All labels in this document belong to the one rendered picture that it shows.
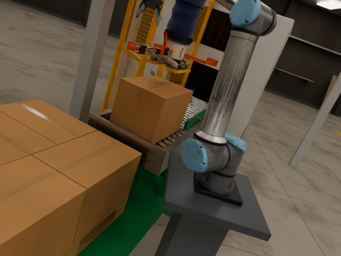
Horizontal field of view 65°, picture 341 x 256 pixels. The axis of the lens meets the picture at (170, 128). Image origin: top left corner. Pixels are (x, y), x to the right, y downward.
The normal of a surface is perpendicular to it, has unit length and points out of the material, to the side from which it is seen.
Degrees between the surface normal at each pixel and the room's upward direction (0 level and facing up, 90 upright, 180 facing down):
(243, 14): 82
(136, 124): 90
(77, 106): 90
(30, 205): 0
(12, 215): 0
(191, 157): 94
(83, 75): 90
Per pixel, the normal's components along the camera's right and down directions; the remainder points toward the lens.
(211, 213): 0.32, -0.88
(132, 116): -0.40, 0.21
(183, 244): -0.06, 0.35
